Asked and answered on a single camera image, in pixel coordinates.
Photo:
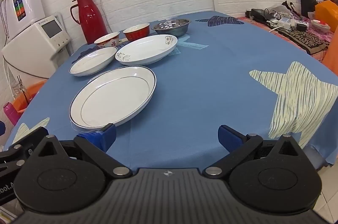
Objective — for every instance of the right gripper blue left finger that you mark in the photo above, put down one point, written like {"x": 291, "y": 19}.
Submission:
{"x": 102, "y": 138}

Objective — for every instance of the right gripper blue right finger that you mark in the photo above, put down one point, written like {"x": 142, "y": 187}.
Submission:
{"x": 229, "y": 138}

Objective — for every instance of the large white oval plate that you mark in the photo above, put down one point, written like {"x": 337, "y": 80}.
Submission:
{"x": 114, "y": 97}

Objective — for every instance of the small white rimmed plate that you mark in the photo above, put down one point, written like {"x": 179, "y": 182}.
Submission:
{"x": 93, "y": 62}

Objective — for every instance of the white floral deep plate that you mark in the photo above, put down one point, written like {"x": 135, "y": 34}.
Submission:
{"x": 147, "y": 50}

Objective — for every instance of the white bowl red pattern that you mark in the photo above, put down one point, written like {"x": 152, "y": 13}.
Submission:
{"x": 108, "y": 40}

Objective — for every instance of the red bowl white inside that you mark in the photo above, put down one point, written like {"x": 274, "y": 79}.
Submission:
{"x": 136, "y": 32}

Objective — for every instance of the stainless steel bowl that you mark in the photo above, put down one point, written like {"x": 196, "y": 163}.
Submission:
{"x": 175, "y": 27}

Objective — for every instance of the pink water bottle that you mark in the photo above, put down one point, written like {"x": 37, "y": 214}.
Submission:
{"x": 11, "y": 113}

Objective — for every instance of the orange plastic basin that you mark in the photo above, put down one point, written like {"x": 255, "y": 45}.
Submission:
{"x": 20, "y": 102}

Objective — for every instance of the blue star tablecloth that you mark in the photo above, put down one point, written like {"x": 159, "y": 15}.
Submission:
{"x": 236, "y": 75}

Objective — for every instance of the glass bottle with sticks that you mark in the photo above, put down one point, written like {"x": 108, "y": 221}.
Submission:
{"x": 22, "y": 90}

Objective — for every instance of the white water dispenser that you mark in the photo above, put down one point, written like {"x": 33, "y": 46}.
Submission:
{"x": 37, "y": 52}

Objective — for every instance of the red thermos jug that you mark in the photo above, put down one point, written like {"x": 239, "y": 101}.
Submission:
{"x": 87, "y": 15}

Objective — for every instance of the leopard pattern cloth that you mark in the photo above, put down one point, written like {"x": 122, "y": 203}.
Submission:
{"x": 306, "y": 40}

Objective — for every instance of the white power strip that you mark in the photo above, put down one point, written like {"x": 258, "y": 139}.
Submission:
{"x": 287, "y": 24}

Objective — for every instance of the small red white bowl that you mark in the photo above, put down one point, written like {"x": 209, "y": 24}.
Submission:
{"x": 320, "y": 26}

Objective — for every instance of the white water purifier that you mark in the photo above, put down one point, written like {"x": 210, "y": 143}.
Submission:
{"x": 20, "y": 14}

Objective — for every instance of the black kettle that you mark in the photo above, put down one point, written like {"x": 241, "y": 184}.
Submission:
{"x": 307, "y": 6}

